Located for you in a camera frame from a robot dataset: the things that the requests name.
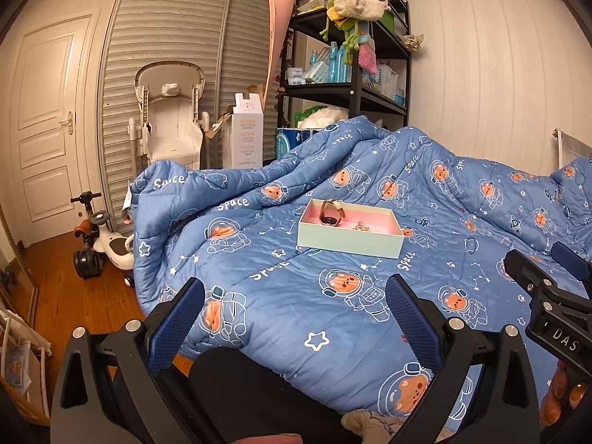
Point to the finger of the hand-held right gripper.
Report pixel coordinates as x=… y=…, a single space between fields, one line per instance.
x=522 y=266
x=571 y=256

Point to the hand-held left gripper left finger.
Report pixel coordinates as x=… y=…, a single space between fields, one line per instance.
x=175 y=319

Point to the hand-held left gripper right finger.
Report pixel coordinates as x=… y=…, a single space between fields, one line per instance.
x=411 y=323

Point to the mint green jewelry box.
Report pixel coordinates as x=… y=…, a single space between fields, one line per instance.
x=347 y=243

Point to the person's right hand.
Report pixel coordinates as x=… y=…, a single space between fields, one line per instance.
x=555 y=402

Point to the blue printed blanket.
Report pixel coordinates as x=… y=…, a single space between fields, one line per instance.
x=323 y=333

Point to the white ride-on toy car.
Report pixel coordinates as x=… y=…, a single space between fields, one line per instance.
x=111 y=247

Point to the white headboard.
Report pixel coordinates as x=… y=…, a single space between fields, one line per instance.
x=571 y=148

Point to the rose gold charm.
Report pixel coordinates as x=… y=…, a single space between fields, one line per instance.
x=361 y=225

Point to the patterned beige cloth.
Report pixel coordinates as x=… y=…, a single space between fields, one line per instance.
x=374 y=428

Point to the person's black trouser leg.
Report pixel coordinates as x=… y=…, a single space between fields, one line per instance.
x=259 y=393

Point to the black orange toy tricycle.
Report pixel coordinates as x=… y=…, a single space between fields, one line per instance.
x=88 y=212

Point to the brown cardboard piece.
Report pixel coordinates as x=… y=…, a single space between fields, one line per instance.
x=217 y=134

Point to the white carton box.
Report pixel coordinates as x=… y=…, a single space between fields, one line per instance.
x=247 y=134

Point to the white baby high chair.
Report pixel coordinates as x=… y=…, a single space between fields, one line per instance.
x=171 y=120

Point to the cream panel door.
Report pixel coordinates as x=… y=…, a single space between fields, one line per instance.
x=51 y=148

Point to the blue tissue pack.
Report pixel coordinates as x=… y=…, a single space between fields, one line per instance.
x=293 y=141

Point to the white plastic bag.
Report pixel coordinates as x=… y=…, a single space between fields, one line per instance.
x=323 y=116

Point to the white storage basket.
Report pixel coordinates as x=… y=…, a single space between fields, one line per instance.
x=387 y=82

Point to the black shelf rack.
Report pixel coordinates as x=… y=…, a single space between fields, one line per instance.
x=351 y=95

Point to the dried flower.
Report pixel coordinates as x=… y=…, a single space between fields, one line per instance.
x=412 y=41

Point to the pink crochet pouch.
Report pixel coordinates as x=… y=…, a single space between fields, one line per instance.
x=367 y=55

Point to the green frog toy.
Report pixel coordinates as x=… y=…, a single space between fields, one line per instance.
x=342 y=27

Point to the grey shutter wardrobe door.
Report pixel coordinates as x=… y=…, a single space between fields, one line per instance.
x=185 y=18

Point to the pink paper cone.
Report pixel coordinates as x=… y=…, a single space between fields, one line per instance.
x=277 y=18

